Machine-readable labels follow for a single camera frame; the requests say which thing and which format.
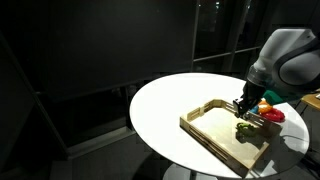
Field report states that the metal window frame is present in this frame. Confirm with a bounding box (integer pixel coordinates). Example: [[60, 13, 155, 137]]
[[190, 0, 262, 73]]

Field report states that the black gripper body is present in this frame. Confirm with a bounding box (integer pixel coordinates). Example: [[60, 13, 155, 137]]
[[240, 79, 268, 112]]

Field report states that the wooden side table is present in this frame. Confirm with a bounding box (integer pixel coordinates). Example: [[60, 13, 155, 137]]
[[300, 92, 320, 112]]

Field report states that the yellow green object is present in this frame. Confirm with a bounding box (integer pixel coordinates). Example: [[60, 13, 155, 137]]
[[264, 89, 285, 105]]

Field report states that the orange ring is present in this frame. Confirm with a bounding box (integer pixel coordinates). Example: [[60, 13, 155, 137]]
[[258, 99, 274, 114]]

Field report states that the green yellow toy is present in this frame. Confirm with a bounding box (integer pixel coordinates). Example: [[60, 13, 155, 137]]
[[235, 121, 259, 138]]

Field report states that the wooden slatted crate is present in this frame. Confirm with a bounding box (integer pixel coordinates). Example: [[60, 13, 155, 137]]
[[179, 98, 283, 178]]

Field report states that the white round table base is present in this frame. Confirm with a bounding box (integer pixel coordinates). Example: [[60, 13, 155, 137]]
[[162, 163, 218, 180]]

